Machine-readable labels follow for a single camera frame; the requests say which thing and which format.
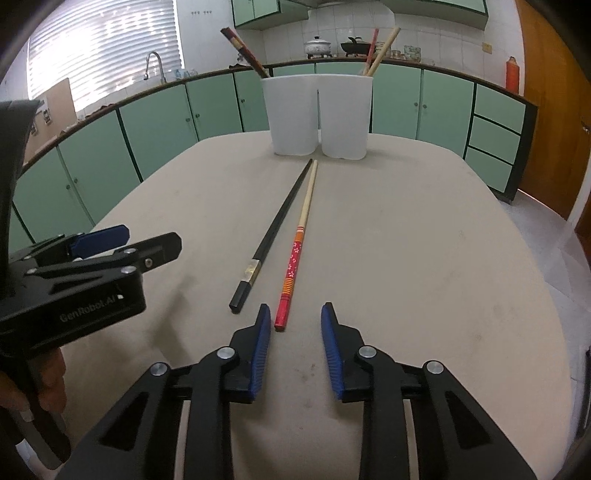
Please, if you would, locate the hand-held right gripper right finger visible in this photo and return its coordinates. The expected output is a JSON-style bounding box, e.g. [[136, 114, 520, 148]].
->
[[321, 302, 527, 480]]

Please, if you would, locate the person's left hand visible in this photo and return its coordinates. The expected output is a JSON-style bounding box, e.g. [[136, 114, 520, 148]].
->
[[0, 348, 66, 418]]

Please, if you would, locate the brown wooden door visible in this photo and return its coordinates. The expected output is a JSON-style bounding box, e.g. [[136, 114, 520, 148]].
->
[[515, 0, 591, 222]]

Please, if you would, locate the green base cabinet run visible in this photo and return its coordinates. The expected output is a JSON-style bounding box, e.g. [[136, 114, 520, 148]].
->
[[0, 60, 540, 259]]

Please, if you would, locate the black chopstick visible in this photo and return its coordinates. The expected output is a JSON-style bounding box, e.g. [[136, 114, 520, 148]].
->
[[229, 158, 314, 315]]

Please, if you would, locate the dark green cooking pot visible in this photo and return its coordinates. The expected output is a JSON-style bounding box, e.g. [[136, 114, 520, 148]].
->
[[340, 37, 372, 57]]

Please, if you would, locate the metal kitchen faucet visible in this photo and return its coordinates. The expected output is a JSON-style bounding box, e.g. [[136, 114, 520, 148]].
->
[[145, 51, 168, 84]]

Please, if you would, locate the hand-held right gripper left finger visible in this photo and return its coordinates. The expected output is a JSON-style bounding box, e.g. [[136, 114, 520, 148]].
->
[[55, 303, 272, 480]]

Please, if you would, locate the light wooden chopstick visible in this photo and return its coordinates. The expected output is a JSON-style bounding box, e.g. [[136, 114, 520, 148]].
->
[[368, 26, 398, 77], [372, 28, 402, 78]]

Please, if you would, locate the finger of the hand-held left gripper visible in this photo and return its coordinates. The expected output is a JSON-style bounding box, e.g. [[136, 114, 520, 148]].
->
[[11, 224, 131, 266], [34, 232, 183, 280]]

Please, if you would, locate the green wall cabinet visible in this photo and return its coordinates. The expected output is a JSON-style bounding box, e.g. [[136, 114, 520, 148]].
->
[[231, 0, 309, 31], [383, 0, 489, 31]]

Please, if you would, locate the brown cardboard sheet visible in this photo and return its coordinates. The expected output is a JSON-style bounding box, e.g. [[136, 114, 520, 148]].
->
[[25, 78, 77, 160]]

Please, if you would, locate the white two-compartment utensil holder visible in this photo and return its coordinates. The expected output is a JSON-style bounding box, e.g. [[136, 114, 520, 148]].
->
[[261, 74, 375, 161]]

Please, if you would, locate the white window blind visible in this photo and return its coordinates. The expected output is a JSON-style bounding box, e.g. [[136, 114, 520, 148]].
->
[[28, 0, 182, 100]]

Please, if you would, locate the dark brown patterned chopstick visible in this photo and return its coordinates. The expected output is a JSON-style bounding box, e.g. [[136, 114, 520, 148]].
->
[[227, 27, 271, 78], [220, 28, 266, 79]]

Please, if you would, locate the orange thermos flask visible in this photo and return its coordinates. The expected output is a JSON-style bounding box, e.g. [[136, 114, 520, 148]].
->
[[505, 56, 522, 93]]

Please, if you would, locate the red patterned chopstick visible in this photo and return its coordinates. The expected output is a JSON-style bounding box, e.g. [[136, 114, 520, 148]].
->
[[365, 28, 380, 76], [274, 159, 319, 332]]

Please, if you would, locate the white cooking pot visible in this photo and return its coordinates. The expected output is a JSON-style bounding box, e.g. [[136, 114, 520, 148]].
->
[[303, 36, 333, 59]]

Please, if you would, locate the green cabinet drawer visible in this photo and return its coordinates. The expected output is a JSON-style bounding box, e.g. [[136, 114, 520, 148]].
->
[[464, 148, 514, 193], [467, 117, 520, 164], [473, 85, 527, 134]]

